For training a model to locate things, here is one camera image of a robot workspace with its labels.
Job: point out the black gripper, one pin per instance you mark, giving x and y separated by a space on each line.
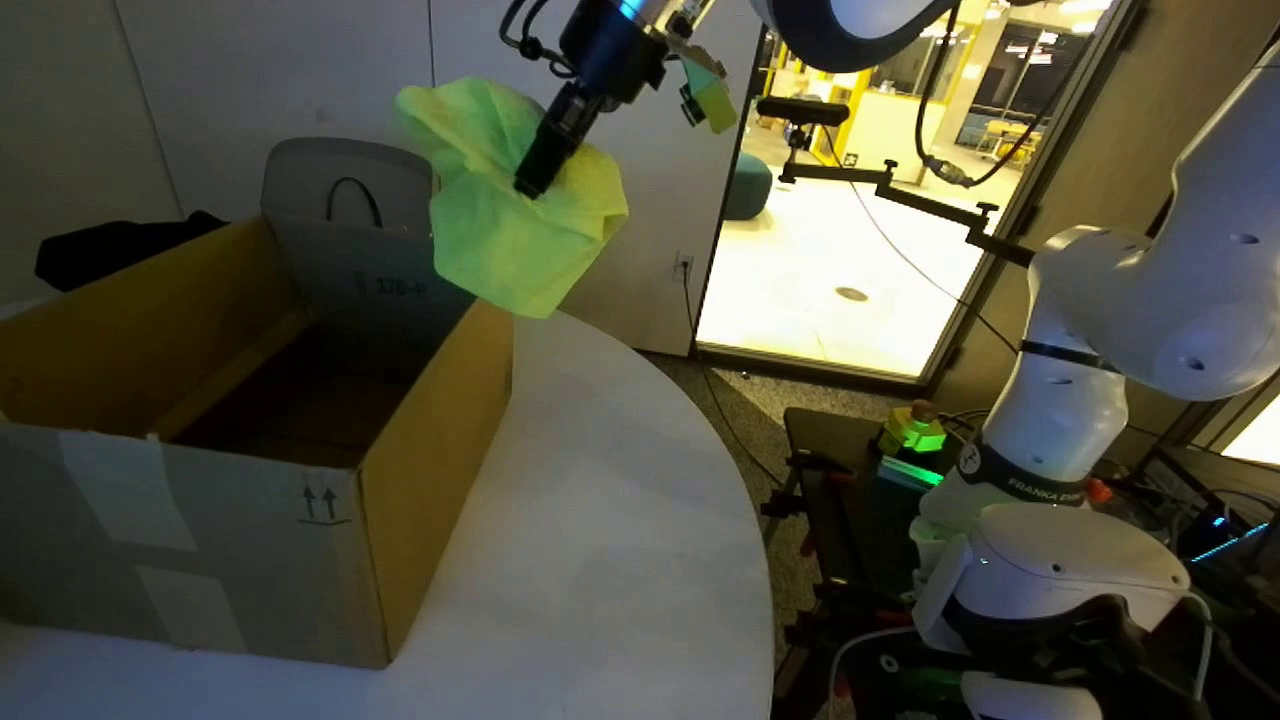
609 49

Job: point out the yellow microfibre towel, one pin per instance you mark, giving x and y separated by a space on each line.
512 243

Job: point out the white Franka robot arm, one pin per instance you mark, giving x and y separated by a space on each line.
1174 307

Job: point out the open cardboard box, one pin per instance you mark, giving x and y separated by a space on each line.
202 562

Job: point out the dark green round ottoman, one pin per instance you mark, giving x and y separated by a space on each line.
746 186

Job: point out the grey chair backrest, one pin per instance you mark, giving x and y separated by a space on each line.
332 172

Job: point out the small glowing status device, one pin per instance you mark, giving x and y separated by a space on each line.
914 438

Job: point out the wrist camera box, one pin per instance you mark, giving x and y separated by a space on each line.
705 84

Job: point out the black camera mount rod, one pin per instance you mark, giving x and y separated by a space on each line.
801 109

